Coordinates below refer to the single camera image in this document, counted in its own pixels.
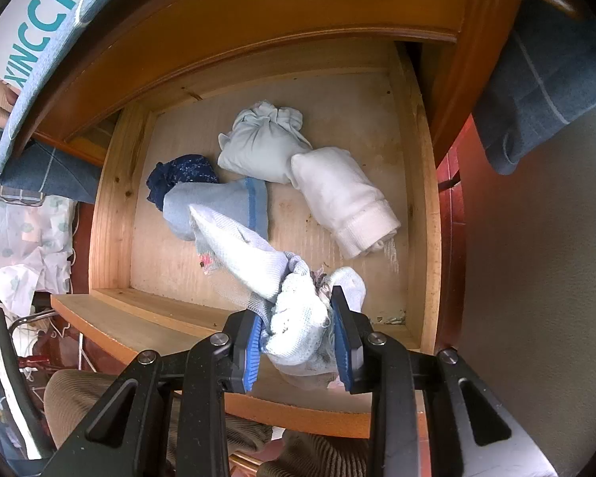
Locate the wooden drawer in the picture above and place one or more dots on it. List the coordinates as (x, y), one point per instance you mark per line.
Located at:
(328, 109)

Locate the white rolled sock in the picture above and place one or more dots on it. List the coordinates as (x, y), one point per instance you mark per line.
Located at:
(337, 194)

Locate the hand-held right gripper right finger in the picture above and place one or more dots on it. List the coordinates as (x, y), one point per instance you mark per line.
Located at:
(340, 348)

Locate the white leaf-print cloth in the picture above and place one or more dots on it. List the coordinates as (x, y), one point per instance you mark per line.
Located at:
(25, 238)

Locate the red metal frame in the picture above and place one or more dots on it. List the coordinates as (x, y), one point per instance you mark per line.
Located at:
(30, 360)

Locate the light blue sock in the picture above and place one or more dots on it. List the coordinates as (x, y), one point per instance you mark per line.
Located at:
(213, 203)

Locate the white mesh sock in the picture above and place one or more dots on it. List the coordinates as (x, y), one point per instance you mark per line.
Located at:
(298, 308)

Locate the blue cloth with pale lines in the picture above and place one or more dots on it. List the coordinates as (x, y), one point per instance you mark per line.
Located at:
(54, 174)
(536, 94)

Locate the navy floral underwear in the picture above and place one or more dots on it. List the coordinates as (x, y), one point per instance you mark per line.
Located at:
(184, 171)

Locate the white and blue shoe box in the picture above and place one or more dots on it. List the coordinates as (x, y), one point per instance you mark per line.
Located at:
(30, 25)

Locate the pale green rolled underwear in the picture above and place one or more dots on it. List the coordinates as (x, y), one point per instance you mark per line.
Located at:
(258, 149)

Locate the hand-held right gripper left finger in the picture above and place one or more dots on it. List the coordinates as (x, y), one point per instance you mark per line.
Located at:
(254, 353)

